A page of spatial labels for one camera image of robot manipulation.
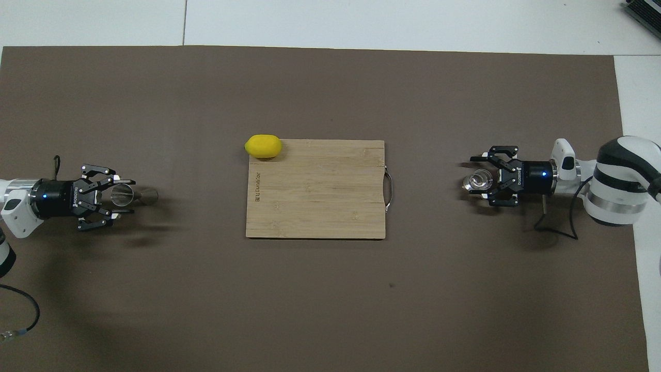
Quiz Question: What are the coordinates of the bamboo cutting board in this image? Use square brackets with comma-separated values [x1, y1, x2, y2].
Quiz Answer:
[245, 138, 394, 240]

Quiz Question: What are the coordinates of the grey ribbed device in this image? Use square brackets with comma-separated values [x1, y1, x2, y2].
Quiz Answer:
[622, 0, 661, 26]

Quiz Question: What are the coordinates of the yellow lemon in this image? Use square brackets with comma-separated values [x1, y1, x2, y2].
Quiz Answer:
[244, 134, 283, 159]

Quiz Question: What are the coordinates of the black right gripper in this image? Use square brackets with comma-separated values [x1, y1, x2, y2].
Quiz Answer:
[467, 145, 554, 208]

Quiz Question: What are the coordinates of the steel double jigger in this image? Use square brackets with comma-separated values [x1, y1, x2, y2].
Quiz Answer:
[111, 183, 160, 206]

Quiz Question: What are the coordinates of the large brown table mat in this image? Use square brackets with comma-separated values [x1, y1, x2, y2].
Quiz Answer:
[0, 45, 650, 372]

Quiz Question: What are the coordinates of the small clear glass cup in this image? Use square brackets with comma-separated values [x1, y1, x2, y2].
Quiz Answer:
[462, 168, 495, 195]

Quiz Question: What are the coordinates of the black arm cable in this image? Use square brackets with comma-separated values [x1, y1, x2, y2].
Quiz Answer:
[533, 176, 594, 241]
[0, 155, 61, 343]

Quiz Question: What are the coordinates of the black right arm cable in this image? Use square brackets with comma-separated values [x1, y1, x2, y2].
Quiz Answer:
[533, 176, 594, 241]

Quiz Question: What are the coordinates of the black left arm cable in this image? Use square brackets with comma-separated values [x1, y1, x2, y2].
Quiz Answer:
[0, 155, 61, 343]

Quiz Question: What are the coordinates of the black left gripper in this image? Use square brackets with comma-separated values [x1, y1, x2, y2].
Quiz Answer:
[31, 164, 137, 232]

